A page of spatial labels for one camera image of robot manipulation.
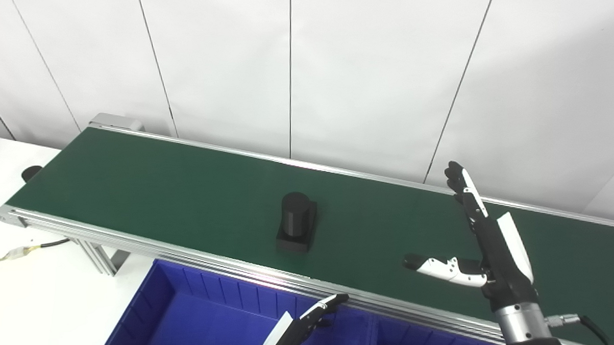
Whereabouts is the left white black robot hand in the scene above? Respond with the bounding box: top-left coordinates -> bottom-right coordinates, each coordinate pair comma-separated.
253,293 -> 352,345

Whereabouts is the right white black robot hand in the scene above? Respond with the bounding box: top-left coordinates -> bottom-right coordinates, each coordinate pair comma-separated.
399,157 -> 541,315

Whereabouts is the black cylinder part square base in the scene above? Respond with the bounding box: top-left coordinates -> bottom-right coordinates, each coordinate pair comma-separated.
274,190 -> 320,255

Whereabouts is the blue plastic bin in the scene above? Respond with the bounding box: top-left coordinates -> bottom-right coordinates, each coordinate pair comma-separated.
371,311 -> 504,345
89,251 -> 377,345

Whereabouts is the green conveyor belt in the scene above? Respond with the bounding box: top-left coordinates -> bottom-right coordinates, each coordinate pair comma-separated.
0,104 -> 614,345
3,108 -> 614,345

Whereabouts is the aluminium conveyor leg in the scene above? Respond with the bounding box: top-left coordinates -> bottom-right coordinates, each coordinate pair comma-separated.
73,237 -> 133,279

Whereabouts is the grey conveyor motor housing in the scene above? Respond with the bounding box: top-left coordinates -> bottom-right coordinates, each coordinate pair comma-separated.
87,111 -> 146,135

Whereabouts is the small black round object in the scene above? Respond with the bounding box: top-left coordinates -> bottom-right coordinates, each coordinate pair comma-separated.
20,165 -> 44,183

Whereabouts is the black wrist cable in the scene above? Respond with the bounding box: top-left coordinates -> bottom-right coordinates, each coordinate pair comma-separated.
544,312 -> 611,345

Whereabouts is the black cable with yellow connector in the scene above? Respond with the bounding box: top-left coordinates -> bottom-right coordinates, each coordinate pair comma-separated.
0,238 -> 72,271

